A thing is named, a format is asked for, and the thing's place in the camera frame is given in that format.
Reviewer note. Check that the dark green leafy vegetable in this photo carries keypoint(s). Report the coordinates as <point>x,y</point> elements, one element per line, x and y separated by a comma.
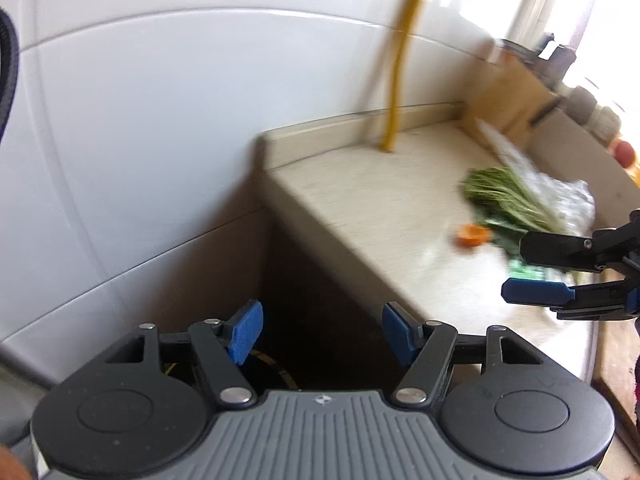
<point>504,205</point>

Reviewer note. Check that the red tomato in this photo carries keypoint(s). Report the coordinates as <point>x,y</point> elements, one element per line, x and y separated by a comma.
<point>624,154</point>

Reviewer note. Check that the orange peel piece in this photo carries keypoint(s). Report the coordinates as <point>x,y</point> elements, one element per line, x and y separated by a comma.
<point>472,235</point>

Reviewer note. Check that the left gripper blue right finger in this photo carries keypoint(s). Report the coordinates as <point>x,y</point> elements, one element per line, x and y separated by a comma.
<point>403,332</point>

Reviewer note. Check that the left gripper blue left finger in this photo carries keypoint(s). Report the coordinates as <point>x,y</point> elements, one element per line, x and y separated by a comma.
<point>242,330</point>

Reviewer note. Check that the large clear plastic bag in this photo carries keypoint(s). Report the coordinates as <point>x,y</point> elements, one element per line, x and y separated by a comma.
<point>568,206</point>

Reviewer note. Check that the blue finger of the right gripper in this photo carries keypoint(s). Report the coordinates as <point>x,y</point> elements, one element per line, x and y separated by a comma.
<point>536,293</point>
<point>558,251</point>

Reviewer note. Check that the wooden knife block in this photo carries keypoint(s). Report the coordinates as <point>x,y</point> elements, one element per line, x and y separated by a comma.
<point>511,101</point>

